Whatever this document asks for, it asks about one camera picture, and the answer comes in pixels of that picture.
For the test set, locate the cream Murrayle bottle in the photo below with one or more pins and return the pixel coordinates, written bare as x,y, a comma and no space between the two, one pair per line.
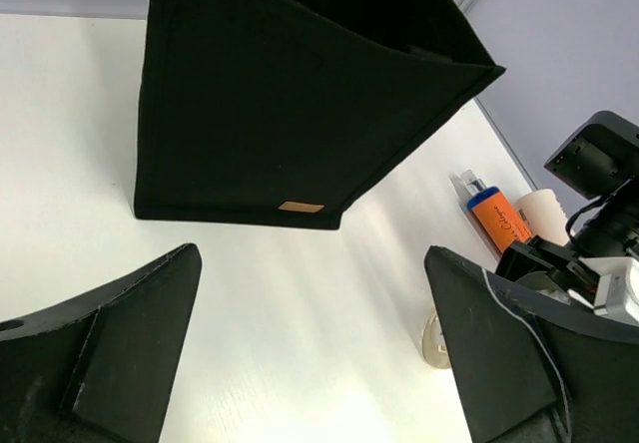
544,215

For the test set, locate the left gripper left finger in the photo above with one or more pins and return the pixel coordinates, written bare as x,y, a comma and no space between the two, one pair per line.
100,367

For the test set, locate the clear amber liquid bottle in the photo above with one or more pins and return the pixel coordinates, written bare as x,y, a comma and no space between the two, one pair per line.
433,347

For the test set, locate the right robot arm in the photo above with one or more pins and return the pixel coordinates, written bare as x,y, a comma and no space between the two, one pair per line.
599,161

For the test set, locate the orange spray bottle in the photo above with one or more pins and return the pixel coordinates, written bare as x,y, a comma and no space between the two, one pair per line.
494,212

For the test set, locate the black canvas bag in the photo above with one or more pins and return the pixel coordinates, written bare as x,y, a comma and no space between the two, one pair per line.
285,112

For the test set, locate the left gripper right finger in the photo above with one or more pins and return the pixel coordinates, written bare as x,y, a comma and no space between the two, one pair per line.
529,368

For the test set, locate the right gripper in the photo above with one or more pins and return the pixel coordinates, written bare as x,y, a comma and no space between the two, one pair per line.
543,265

